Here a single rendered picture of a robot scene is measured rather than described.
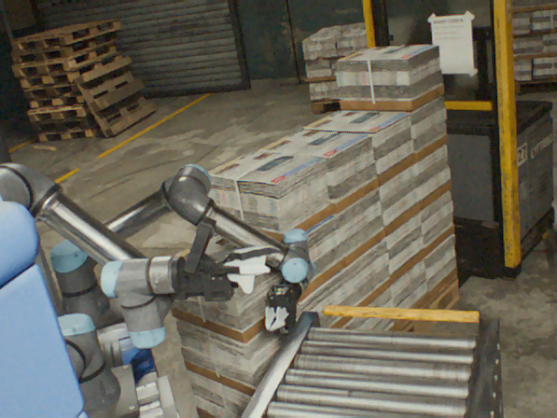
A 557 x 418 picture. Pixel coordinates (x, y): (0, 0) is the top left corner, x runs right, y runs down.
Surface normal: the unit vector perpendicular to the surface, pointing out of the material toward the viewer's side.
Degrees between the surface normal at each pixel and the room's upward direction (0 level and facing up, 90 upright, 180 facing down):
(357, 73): 90
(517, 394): 0
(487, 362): 0
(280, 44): 90
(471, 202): 90
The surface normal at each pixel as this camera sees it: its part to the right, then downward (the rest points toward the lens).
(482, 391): -0.16, -0.92
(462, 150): -0.65, 0.37
